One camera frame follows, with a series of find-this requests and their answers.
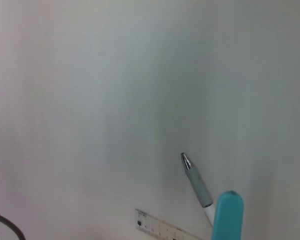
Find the transparent plastic ruler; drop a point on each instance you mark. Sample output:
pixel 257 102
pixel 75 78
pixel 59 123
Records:
pixel 152 225

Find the blue scissors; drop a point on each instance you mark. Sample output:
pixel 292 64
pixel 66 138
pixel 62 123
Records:
pixel 227 217

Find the white grey ballpoint pen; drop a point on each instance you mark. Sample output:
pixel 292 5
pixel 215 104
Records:
pixel 197 182

